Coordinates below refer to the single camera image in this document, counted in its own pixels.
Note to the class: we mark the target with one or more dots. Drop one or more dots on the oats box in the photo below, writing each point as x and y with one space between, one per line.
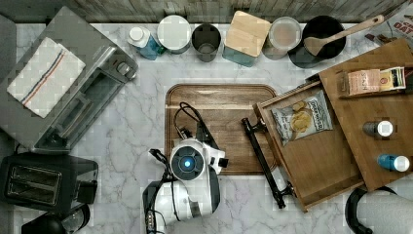
398 25

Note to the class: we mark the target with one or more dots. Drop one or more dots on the brown tea bags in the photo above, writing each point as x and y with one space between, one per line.
364 82

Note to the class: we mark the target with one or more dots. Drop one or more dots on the white bottle with blue label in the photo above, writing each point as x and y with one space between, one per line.
142 39

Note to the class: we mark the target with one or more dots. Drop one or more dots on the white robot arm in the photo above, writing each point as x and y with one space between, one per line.
189 186

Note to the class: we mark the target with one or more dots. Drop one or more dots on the wooden tea bag caddy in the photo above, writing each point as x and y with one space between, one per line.
343 87

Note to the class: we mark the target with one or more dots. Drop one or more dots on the clear lidded round container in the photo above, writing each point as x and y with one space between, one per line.
284 35

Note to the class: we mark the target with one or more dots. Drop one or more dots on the striped white dish towel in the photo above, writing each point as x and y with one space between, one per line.
46 77

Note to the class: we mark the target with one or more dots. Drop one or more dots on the wooden spoon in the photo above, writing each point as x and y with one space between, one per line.
314 44

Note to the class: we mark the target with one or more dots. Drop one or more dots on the teal canister with wooden lid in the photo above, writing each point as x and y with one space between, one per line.
245 38

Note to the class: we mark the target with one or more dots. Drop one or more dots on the open wooden drawer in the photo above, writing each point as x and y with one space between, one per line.
319 166

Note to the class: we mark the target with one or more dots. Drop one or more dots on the grey metal cup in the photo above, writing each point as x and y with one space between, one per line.
206 40

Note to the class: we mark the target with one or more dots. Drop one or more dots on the black pepper shaker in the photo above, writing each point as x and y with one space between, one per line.
378 128

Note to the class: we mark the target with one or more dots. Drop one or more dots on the black slot toaster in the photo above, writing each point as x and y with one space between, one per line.
52 183

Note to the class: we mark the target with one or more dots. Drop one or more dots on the black drawer handle bar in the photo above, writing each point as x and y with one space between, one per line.
250 133

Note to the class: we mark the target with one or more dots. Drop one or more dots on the yellow green tea bags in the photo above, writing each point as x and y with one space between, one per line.
392 79

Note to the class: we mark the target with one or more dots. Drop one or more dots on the silver toaster oven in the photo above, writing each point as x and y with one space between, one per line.
108 69

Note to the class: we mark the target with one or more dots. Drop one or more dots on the blue spice shaker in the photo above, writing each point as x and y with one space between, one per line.
397 163

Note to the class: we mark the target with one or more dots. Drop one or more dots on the white lidded round canister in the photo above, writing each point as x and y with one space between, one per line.
174 33

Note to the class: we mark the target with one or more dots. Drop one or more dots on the wooden cutting board tray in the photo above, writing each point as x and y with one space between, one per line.
222 107

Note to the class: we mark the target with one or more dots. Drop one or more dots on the chips bag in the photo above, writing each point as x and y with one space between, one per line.
303 118

